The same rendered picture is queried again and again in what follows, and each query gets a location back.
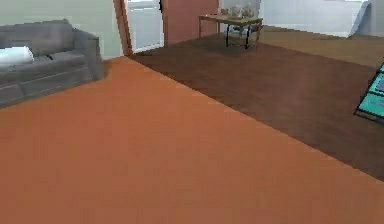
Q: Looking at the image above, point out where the grey sofa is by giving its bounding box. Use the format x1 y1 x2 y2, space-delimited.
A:
0 19 106 110

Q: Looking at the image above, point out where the brown room door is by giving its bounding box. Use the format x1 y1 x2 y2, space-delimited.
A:
161 0 220 47

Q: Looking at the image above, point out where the wooden table with black legs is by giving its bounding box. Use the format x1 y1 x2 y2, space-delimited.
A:
198 13 264 50

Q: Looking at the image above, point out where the white jug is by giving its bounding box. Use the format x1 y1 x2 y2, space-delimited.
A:
242 3 256 19

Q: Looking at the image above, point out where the white pillow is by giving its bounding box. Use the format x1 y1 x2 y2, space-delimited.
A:
0 46 35 66

